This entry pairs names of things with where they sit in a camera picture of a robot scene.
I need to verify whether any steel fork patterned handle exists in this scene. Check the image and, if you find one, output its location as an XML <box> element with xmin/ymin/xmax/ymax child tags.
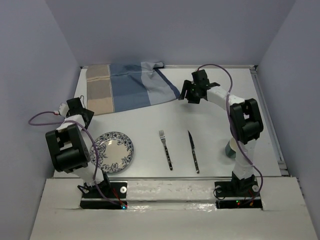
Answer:
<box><xmin>159</xmin><ymin>130</ymin><xmax>173</xmax><ymax>171</ymax></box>

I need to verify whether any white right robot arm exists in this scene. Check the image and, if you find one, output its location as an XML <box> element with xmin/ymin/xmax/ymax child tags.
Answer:
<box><xmin>179</xmin><ymin>69</ymin><xmax>264</xmax><ymax>197</ymax></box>

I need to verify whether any blue beige checked cloth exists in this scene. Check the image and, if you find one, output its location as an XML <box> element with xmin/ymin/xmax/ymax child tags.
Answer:
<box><xmin>86</xmin><ymin>62</ymin><xmax>180</xmax><ymax>116</ymax></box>

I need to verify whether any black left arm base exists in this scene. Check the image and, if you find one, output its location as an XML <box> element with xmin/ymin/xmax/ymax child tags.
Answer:
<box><xmin>77</xmin><ymin>181</ymin><xmax>128</xmax><ymax>210</ymax></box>

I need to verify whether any teal mug white inside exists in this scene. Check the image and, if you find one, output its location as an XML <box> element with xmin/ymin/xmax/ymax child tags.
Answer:
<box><xmin>224</xmin><ymin>138</ymin><xmax>237</xmax><ymax>159</ymax></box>

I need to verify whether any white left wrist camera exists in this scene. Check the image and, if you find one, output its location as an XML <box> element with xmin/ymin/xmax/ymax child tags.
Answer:
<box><xmin>54</xmin><ymin>103</ymin><xmax>69</xmax><ymax>117</ymax></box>

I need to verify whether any blue floral ceramic plate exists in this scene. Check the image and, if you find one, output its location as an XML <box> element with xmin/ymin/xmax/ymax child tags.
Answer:
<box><xmin>94</xmin><ymin>131</ymin><xmax>134</xmax><ymax>174</ymax></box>

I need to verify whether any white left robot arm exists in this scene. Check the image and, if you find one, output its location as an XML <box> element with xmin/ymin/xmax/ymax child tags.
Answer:
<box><xmin>45</xmin><ymin>97</ymin><xmax>111</xmax><ymax>198</ymax></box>

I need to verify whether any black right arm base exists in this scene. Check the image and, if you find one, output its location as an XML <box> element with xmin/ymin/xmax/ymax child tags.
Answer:
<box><xmin>213</xmin><ymin>180</ymin><xmax>263</xmax><ymax>210</ymax></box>

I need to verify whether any steel knife patterned handle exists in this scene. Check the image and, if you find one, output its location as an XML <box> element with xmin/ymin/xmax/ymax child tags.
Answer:
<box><xmin>188</xmin><ymin>130</ymin><xmax>200</xmax><ymax>174</ymax></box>

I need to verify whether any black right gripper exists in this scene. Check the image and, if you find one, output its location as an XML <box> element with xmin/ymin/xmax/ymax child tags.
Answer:
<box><xmin>178</xmin><ymin>79</ymin><xmax>201</xmax><ymax>104</ymax></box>

